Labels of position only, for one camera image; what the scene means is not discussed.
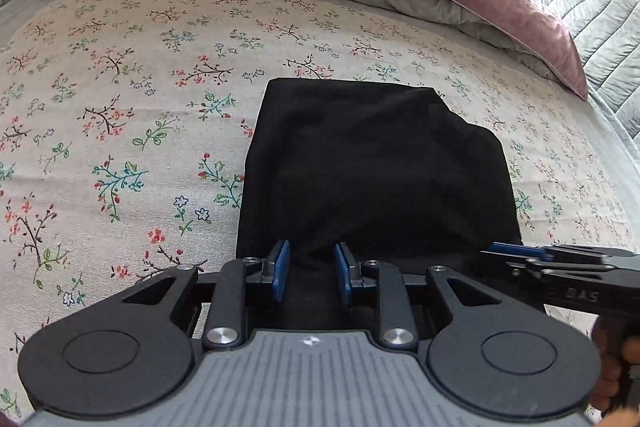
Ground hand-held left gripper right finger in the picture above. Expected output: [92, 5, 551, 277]
[332, 242, 504, 352]

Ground person's right hand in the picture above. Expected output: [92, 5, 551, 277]
[591, 315, 629, 421]

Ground grey-green quilted cushion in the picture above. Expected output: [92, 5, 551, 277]
[522, 0, 640, 148]

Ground black pants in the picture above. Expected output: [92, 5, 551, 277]
[235, 78, 524, 333]

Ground floral bed sheet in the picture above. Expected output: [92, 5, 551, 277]
[0, 0, 640, 423]

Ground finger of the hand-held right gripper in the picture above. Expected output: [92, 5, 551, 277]
[481, 243, 557, 261]
[504, 259, 557, 282]

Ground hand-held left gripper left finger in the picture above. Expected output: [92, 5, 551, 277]
[127, 239, 292, 351]

